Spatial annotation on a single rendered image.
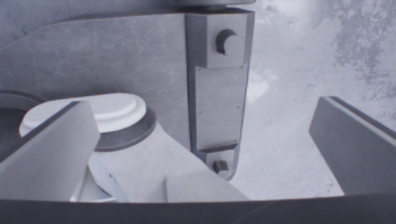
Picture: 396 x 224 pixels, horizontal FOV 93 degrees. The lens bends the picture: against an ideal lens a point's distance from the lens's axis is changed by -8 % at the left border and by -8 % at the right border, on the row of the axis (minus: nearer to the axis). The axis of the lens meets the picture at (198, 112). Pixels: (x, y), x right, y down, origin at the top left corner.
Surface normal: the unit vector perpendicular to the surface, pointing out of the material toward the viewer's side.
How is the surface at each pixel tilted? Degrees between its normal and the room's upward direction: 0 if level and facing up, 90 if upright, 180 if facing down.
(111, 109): 90
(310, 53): 0
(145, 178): 90
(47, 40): 0
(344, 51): 0
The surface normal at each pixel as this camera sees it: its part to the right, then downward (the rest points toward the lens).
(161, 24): 0.21, 0.51
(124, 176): -0.02, -0.85
